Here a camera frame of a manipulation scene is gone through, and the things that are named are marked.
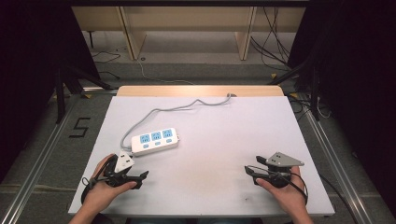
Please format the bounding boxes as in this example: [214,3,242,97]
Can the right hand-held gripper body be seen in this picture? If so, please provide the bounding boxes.
[263,151,305,189]

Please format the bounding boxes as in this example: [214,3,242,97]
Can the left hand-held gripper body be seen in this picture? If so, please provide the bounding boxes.
[104,150,140,189]

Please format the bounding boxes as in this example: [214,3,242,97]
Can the person's left hand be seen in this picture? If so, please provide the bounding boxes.
[82,153,138,217]

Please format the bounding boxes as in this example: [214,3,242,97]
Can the person's right hand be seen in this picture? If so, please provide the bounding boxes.
[255,165,310,217]

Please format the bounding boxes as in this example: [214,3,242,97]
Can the white power strip blue sockets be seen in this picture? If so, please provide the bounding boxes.
[130,127,180,158]

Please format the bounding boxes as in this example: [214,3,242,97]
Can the white table cover board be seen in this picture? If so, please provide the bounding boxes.
[67,94,336,218]

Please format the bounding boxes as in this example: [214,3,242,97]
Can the black metal stand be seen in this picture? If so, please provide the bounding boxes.
[266,52,322,122]

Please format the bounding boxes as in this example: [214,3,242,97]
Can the wooden table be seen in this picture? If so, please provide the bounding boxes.
[116,85,285,98]

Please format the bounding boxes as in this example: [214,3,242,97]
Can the black tripod stand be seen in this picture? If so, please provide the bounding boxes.
[53,61,114,125]

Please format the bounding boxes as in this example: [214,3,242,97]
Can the black curtain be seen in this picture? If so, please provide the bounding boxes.
[0,0,101,185]
[287,0,396,216]

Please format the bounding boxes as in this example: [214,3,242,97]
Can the light wooden shelf unit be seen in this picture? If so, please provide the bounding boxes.
[71,6,306,62]

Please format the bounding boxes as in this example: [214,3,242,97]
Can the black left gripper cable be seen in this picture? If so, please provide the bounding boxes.
[80,157,117,204]

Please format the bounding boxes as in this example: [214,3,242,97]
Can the aluminium floor rail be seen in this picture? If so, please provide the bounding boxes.
[302,105,375,224]
[0,92,82,224]

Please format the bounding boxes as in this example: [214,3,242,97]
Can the grey power strip cable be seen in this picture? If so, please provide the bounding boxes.
[120,92,237,151]

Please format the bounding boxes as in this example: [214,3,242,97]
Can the white floor cable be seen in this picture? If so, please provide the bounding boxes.
[135,57,195,86]

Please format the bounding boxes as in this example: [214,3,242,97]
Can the bundle of black hanging cables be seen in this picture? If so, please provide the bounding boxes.
[249,6,292,73]

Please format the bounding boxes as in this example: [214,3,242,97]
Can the thin black floor cable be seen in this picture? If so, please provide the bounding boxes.
[91,49,122,80]

